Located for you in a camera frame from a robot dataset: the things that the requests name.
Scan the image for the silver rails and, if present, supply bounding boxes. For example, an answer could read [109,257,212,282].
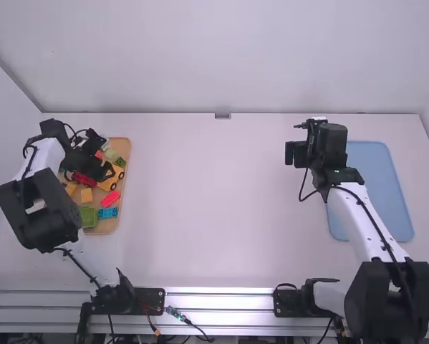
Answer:
[0,286,429,338]

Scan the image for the yellow toy car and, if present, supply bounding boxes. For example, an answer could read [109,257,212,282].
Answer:
[96,161,126,192]

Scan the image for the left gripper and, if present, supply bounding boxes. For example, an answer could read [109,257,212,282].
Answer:
[61,128,117,183]

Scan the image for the dark green toy brick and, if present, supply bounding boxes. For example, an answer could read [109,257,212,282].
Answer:
[78,205,99,230]

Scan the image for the black cable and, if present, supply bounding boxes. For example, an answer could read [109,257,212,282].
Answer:
[298,166,329,203]
[62,123,90,141]

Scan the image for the blue toy brick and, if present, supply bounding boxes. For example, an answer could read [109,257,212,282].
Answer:
[97,206,120,221]

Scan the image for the red toy brick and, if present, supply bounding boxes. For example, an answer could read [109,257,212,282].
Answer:
[100,190,122,208]
[72,171,97,188]

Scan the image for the tan tray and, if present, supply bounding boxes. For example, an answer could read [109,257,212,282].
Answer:
[57,135,132,236]

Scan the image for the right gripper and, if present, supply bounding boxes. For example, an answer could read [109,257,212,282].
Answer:
[284,140,314,169]

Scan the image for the blue mat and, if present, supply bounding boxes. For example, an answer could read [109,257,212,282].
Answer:
[324,140,415,244]

